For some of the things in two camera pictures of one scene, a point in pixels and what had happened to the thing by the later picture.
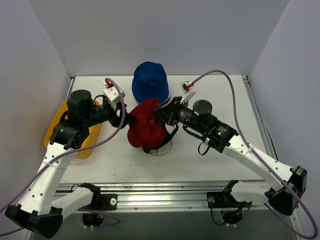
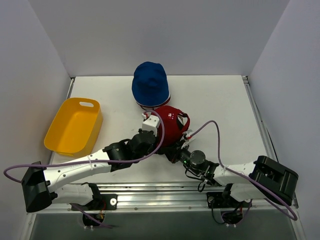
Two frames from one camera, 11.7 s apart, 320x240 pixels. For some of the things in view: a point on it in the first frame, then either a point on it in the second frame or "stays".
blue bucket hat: [149, 82] stays
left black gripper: [116, 119] -> [160, 150]
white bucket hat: [159, 106] -> [147, 107]
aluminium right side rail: [264, 133] stays
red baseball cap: [148, 130] -> [174, 128]
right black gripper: [170, 114] -> [173, 154]
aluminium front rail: [159, 197] stays
